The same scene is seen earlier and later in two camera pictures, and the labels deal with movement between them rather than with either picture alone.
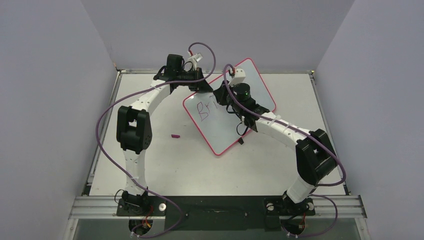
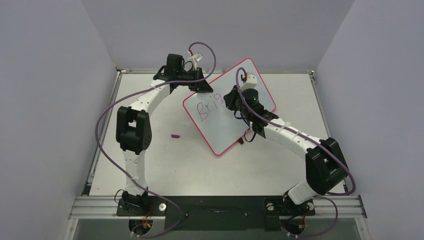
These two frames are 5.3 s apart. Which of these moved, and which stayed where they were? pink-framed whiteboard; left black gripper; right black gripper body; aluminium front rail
Moved: right black gripper body
Stayed: aluminium front rail; left black gripper; pink-framed whiteboard
